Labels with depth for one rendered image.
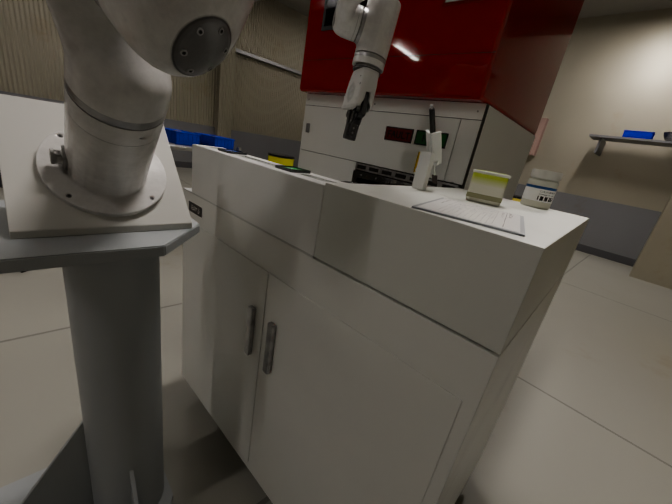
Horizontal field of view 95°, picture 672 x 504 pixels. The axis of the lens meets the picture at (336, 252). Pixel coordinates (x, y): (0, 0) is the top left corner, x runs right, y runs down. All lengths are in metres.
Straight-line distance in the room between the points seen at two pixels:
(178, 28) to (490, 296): 0.44
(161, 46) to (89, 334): 0.56
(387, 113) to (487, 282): 0.94
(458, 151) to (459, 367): 0.78
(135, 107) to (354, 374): 0.53
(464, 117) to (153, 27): 0.92
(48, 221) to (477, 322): 0.66
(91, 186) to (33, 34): 6.39
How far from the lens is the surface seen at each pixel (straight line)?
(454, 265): 0.44
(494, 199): 0.75
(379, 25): 0.92
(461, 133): 1.12
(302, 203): 0.61
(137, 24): 0.39
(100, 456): 1.00
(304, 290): 0.64
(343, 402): 0.66
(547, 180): 0.96
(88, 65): 0.51
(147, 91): 0.51
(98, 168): 0.62
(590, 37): 7.35
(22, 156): 0.73
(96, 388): 0.85
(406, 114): 1.23
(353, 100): 0.88
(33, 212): 0.67
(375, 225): 0.50
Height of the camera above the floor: 1.03
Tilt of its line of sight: 19 degrees down
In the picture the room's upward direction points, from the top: 10 degrees clockwise
